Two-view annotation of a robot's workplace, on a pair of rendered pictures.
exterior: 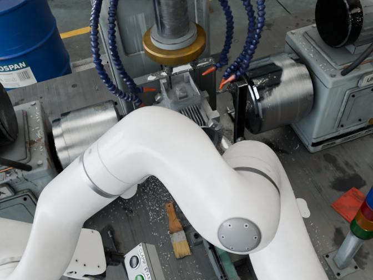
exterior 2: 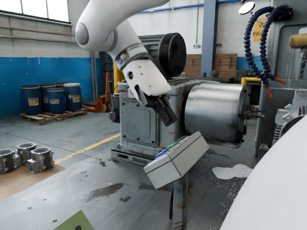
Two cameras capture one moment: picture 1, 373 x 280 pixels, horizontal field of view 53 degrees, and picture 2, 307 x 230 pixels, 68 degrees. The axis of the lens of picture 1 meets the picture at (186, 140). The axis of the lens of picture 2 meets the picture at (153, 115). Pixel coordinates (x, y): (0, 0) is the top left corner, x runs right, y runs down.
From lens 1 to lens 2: 0.73 m
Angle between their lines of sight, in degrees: 52
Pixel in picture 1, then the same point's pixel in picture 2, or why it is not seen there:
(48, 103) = not seen: hidden behind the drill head
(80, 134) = (210, 86)
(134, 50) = (283, 76)
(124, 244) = (192, 196)
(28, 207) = (151, 117)
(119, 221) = (200, 184)
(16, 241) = not seen: hidden behind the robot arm
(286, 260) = not seen: outside the picture
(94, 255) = (153, 81)
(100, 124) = (228, 86)
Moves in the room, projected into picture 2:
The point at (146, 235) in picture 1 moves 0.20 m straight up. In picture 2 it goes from (214, 201) to (218, 144)
